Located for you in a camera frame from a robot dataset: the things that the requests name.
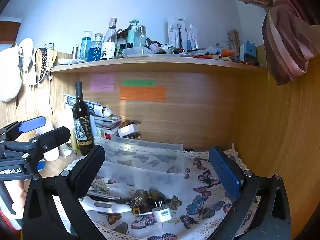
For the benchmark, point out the wooden shelf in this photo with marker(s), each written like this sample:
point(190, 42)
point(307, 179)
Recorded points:
point(150, 63)

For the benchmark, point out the dark wine bottle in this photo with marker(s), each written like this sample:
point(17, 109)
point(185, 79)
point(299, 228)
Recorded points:
point(82, 120)

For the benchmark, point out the clear plastic tray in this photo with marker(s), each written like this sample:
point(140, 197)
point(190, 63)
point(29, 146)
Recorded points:
point(137, 52)

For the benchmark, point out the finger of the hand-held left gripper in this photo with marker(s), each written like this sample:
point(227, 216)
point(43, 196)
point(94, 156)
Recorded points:
point(32, 125)
point(55, 136)

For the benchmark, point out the black pen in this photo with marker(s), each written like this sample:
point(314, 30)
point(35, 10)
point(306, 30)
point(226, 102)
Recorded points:
point(105, 196)

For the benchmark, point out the blue plastic box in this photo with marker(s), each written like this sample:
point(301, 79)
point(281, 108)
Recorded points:
point(248, 51)

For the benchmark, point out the small dark green bottle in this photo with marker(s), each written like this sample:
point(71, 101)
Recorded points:
point(122, 46)

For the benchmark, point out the orange sticky note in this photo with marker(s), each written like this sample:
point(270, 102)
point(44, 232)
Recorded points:
point(142, 94)

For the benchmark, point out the clear silver capped bottle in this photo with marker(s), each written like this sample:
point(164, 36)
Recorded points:
point(142, 36)

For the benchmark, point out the pink sticky note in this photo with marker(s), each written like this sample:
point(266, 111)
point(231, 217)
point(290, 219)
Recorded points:
point(102, 82)

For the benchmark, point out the empty glass jar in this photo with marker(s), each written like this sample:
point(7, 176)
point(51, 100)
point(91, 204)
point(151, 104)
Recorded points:
point(223, 45)

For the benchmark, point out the small white box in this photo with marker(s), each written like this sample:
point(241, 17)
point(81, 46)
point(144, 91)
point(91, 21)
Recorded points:
point(127, 130)

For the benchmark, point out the brown striped curtain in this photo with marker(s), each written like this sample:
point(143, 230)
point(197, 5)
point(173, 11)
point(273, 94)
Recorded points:
point(285, 42)

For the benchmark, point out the small metallic tube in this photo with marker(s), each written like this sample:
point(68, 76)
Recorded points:
point(75, 51)

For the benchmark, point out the person's left hand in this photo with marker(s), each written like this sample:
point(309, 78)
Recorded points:
point(18, 193)

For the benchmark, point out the small black yellow object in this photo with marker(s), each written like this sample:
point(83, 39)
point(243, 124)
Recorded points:
point(137, 211)

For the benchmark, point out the white plug adapter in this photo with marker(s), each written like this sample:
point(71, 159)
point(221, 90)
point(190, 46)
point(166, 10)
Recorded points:
point(161, 213)

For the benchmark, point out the toothbrush blister package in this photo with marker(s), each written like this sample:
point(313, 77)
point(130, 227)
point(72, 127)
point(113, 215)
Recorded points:
point(183, 33)

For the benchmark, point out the white digital thermometer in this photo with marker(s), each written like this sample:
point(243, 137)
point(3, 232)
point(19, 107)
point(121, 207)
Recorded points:
point(112, 208)

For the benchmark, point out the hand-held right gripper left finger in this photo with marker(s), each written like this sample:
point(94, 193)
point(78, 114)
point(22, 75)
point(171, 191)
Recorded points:
point(87, 172)

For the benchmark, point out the mint green pump bottle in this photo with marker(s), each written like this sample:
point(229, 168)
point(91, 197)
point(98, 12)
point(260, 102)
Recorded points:
point(132, 35)

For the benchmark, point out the rolled newspaper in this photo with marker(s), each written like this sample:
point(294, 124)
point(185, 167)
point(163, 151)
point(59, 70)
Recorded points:
point(97, 108)

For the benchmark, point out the clear glass labelled bottle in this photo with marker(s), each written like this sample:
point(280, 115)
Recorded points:
point(109, 45)

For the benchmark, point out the small purple bottle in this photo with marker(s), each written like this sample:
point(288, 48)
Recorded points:
point(152, 45)

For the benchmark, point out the white hanging charger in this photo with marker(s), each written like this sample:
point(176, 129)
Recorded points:
point(32, 78)

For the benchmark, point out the stack of books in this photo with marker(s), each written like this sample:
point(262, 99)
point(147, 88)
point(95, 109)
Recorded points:
point(107, 127)

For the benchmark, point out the brown wooden cabinet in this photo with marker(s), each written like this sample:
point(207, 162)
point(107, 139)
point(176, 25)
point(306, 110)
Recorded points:
point(8, 32)

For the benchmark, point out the tall blue liquid bottle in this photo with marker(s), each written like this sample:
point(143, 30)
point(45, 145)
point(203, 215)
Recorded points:
point(86, 45)

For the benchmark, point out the white carton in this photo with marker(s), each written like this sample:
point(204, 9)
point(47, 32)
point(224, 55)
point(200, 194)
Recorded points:
point(65, 120)

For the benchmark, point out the gold black hair clip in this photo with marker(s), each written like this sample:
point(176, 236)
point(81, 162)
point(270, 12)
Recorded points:
point(140, 201)

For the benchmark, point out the green sticky note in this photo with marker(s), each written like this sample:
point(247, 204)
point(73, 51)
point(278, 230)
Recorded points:
point(138, 83)

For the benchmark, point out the white fluffy cloth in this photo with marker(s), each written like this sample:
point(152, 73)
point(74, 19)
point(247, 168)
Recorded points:
point(10, 80)

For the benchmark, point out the blue patterned bottle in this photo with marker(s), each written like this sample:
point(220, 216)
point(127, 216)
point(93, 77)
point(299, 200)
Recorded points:
point(95, 51)

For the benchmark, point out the jar of wooden sticks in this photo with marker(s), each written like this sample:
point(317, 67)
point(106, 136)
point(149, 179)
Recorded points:
point(234, 40)

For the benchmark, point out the butterfly print tablecloth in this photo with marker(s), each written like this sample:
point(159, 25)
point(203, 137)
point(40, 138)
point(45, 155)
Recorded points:
point(207, 205)

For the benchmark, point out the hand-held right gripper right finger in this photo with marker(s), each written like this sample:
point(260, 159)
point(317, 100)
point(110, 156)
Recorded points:
point(225, 172)

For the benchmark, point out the clear plastic container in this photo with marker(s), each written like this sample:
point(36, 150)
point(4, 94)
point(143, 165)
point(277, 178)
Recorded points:
point(150, 155)

